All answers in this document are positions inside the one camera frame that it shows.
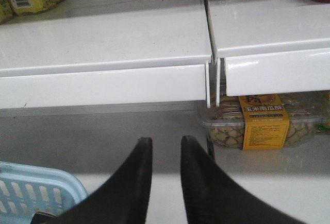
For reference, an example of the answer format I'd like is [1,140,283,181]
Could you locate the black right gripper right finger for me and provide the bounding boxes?
[180,135,301,223]

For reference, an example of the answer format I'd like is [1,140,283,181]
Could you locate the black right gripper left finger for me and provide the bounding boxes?
[31,137,153,223]

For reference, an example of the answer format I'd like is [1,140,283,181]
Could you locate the light blue plastic basket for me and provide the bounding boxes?
[1,161,87,223]

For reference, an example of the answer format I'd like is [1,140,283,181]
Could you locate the clear tray yellow label cookies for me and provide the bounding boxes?
[195,92,329,150]

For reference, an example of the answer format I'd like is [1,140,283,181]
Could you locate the white snack shelving unit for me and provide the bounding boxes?
[1,0,329,223]

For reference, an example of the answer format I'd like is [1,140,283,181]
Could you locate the yellow pear drink bottle middle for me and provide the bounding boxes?
[0,0,13,24]

